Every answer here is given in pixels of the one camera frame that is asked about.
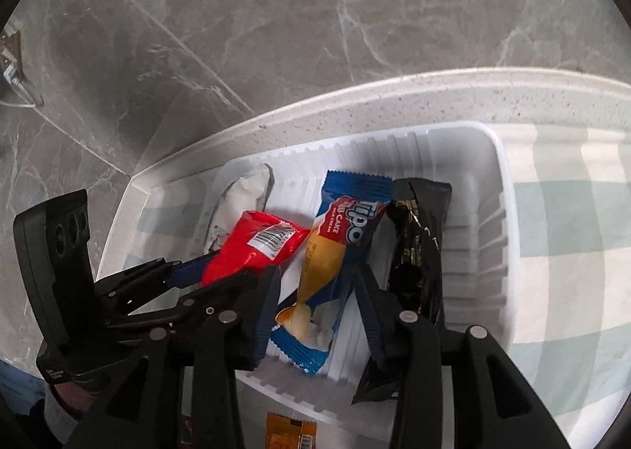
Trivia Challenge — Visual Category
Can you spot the white snack packet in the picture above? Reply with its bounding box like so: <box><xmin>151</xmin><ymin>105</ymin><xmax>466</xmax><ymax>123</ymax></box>
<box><xmin>203</xmin><ymin>163</ymin><xmax>276</xmax><ymax>255</ymax></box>

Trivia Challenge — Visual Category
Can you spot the black snack packet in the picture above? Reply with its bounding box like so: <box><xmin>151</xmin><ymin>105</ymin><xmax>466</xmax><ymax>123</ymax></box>
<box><xmin>351</xmin><ymin>178</ymin><xmax>453</xmax><ymax>406</ymax></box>

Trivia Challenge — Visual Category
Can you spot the orange snack packet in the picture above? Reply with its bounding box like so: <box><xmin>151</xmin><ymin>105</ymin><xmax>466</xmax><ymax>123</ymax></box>
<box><xmin>266</xmin><ymin>412</ymin><xmax>317</xmax><ymax>449</ymax></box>

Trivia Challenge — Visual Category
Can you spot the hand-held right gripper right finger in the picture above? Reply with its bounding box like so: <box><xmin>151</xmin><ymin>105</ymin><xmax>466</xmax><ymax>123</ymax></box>
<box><xmin>352</xmin><ymin>266</ymin><xmax>587</xmax><ymax>449</ymax></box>

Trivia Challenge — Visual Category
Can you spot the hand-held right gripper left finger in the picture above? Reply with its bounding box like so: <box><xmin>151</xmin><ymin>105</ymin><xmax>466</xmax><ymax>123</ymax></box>
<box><xmin>64</xmin><ymin>266</ymin><xmax>282</xmax><ymax>449</ymax></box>

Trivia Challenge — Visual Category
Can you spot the plain red snack packet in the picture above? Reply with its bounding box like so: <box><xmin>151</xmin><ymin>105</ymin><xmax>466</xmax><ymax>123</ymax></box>
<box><xmin>200</xmin><ymin>211</ymin><xmax>311</xmax><ymax>289</ymax></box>

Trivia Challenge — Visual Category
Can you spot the blue yellow cake packet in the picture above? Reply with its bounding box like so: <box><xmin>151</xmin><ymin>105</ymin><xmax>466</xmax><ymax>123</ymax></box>
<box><xmin>269</xmin><ymin>169</ymin><xmax>394</xmax><ymax>377</ymax></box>

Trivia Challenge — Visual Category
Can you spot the white plastic tray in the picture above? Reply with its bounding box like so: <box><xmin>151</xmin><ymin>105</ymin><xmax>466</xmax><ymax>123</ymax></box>
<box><xmin>200</xmin><ymin>121</ymin><xmax>523</xmax><ymax>449</ymax></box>

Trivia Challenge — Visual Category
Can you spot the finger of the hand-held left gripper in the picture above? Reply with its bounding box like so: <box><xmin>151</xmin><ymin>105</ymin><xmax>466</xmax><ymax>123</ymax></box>
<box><xmin>93</xmin><ymin>254</ymin><xmax>224</xmax><ymax>319</ymax></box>
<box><xmin>106</xmin><ymin>270</ymin><xmax>258</xmax><ymax>331</ymax></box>

